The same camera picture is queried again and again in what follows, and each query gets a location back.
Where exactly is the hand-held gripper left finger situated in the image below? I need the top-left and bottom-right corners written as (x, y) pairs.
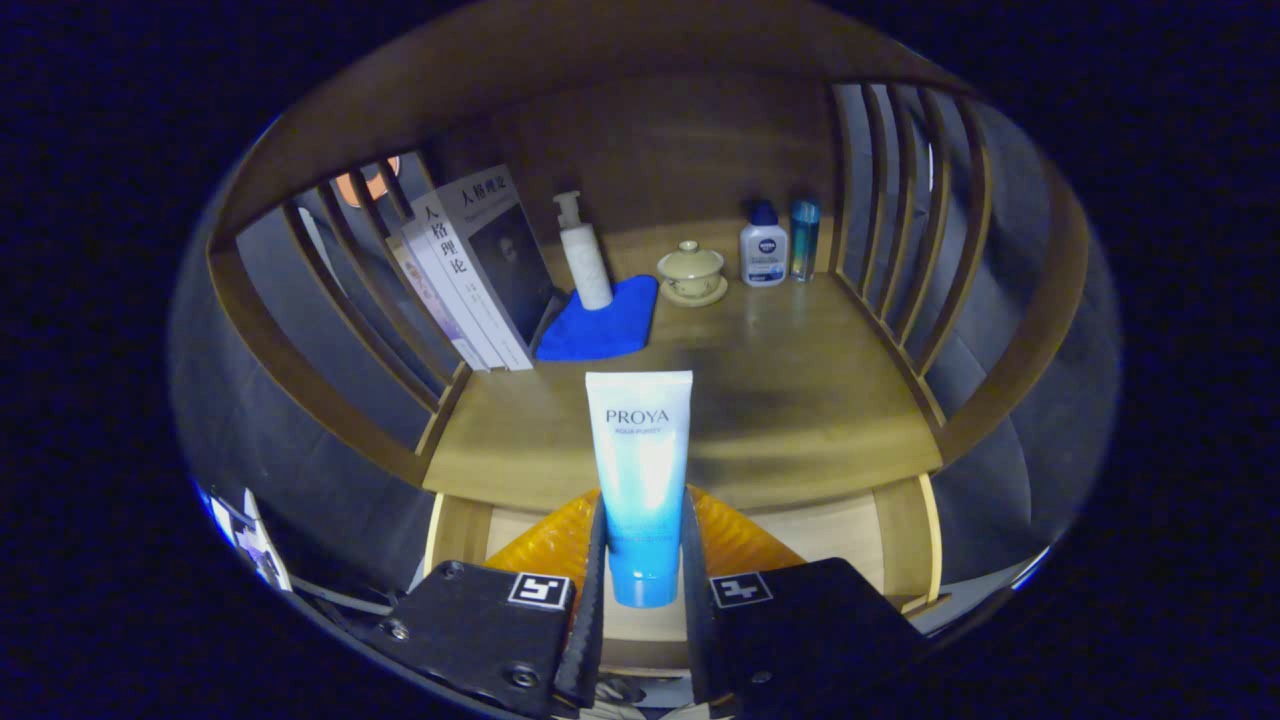
top-left (375, 488), bottom-right (609, 719)

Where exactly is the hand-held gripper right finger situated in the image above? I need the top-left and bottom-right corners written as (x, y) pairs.
top-left (680, 485), bottom-right (926, 716)

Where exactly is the blue and white cosmetic tube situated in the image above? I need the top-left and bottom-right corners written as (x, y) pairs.
top-left (585, 370), bottom-right (694, 609)

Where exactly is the wooden countertop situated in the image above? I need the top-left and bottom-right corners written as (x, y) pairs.
top-left (422, 275), bottom-right (946, 513)

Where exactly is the wooden cabinet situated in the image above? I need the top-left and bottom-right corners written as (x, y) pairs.
top-left (205, 0), bottom-right (1091, 691)

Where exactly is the blue folded cloth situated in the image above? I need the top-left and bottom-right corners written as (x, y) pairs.
top-left (535, 275), bottom-right (661, 363)

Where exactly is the computer monitor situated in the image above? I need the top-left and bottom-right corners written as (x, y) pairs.
top-left (205, 485), bottom-right (296, 593)

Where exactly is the purple spine book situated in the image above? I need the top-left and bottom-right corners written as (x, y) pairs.
top-left (385, 235), bottom-right (481, 373)

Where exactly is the beige lidded teacup with saucer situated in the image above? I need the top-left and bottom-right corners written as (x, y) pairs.
top-left (657, 240), bottom-right (729, 308)

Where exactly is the white pump bottle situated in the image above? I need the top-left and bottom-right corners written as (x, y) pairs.
top-left (553, 191), bottom-right (614, 311)

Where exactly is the thick book with dark cover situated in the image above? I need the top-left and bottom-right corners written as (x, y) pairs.
top-left (435, 165), bottom-right (561, 371)

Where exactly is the thin white book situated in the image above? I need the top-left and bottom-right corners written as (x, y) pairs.
top-left (400, 190), bottom-right (511, 371)

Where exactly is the white bottle with blue cap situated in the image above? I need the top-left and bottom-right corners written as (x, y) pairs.
top-left (739, 200), bottom-right (789, 288)

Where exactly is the teal slim bottle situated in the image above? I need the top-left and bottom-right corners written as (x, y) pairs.
top-left (789, 197), bottom-right (822, 283)

